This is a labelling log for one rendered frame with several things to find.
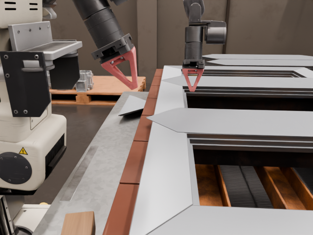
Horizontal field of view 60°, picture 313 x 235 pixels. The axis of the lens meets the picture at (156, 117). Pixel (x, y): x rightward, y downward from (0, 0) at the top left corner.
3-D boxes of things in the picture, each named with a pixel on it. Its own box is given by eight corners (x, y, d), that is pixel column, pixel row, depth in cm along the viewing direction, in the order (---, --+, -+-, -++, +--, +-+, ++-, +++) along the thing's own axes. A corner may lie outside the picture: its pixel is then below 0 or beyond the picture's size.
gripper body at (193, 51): (201, 67, 93) (202, 45, 92) (204, 65, 83) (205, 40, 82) (182, 67, 94) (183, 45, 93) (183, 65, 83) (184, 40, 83)
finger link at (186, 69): (200, 91, 94) (202, 63, 93) (203, 92, 87) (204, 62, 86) (181, 91, 94) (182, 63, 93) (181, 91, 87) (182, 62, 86)
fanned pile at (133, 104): (154, 97, 152) (154, 90, 150) (147, 124, 115) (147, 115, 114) (132, 96, 152) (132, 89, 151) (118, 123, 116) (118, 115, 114)
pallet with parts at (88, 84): (26, 105, 346) (21, 74, 332) (54, 85, 437) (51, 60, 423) (141, 106, 344) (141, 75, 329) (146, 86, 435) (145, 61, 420)
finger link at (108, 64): (151, 76, 59) (131, 35, 56) (149, 84, 52) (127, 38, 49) (123, 89, 60) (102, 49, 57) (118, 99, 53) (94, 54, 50)
